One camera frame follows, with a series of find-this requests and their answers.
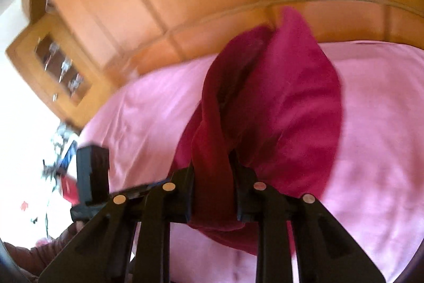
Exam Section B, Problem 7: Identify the wooden glass-door cabinet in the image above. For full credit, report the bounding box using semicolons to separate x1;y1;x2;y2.
6;14;111;135

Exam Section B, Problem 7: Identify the pile of cluttered things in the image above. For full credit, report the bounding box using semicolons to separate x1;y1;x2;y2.
30;122;82;227

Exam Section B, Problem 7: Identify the pink bedsheet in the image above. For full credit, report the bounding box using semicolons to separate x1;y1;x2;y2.
78;40;424;283

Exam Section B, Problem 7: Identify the wooden headboard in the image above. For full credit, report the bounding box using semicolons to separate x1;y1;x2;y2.
99;0;424;88

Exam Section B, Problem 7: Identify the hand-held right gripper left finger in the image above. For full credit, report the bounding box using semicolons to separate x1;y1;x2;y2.
38;165;195;283

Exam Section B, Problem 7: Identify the red box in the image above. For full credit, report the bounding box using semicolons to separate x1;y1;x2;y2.
60;176;81;204

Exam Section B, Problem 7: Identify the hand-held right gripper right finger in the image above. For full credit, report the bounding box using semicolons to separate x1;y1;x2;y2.
232;150;387;283

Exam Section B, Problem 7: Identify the magenta garment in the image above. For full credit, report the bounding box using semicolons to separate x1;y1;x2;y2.
172;6;343;252

